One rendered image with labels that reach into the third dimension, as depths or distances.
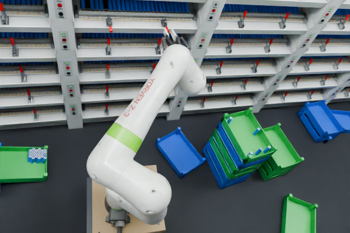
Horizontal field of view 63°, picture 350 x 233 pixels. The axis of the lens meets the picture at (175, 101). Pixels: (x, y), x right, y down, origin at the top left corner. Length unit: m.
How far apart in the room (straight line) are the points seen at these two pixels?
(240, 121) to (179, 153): 0.50
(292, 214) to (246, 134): 0.68
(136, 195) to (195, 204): 1.09
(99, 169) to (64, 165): 1.08
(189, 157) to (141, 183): 1.20
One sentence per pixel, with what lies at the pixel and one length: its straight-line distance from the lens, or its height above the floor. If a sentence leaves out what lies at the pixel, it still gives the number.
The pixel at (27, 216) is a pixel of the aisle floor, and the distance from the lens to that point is 1.88.
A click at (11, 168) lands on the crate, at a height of 0.05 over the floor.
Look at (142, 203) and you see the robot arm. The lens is 0.86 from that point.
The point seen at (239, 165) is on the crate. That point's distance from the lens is 1.71.
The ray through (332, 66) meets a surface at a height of 0.51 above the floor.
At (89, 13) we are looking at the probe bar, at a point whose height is 0.92.
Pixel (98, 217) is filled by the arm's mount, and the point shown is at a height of 0.32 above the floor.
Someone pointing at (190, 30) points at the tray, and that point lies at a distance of 1.52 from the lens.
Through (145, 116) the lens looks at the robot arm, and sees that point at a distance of 0.91.
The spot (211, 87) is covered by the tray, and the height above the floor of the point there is 0.35.
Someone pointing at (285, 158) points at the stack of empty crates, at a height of 0.16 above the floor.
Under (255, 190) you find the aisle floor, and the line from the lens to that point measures 2.12.
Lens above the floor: 1.77
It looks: 51 degrees down
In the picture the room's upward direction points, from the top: 19 degrees clockwise
